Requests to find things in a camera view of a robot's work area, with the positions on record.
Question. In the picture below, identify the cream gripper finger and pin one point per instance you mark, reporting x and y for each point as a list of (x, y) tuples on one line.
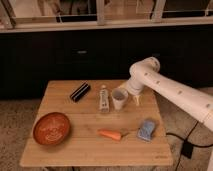
[(137, 99)]

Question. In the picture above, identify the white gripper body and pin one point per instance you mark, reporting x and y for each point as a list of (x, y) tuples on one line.
[(134, 87)]

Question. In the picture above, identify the white ceramic cup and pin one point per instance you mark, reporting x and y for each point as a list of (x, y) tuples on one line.
[(119, 97)]

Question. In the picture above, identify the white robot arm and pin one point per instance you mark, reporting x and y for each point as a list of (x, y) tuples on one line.
[(146, 73)]

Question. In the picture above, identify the orange ceramic bowl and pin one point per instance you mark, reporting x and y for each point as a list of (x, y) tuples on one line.
[(51, 129)]

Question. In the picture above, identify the small clear bottle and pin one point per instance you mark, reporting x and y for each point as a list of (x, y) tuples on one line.
[(104, 100)]

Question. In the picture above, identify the blue sponge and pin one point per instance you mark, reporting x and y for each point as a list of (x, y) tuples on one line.
[(146, 129)]

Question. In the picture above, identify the orange carrot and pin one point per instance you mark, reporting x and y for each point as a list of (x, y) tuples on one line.
[(115, 135)]

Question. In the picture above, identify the wooden table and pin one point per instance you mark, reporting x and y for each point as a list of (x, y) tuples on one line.
[(85, 147)]

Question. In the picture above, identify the black rectangular box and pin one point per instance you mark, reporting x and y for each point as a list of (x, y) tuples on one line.
[(80, 92)]

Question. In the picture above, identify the black power adapter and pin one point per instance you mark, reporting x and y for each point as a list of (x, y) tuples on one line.
[(187, 149)]

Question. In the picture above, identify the dark cabinet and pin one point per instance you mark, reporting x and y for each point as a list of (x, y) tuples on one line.
[(28, 61)]

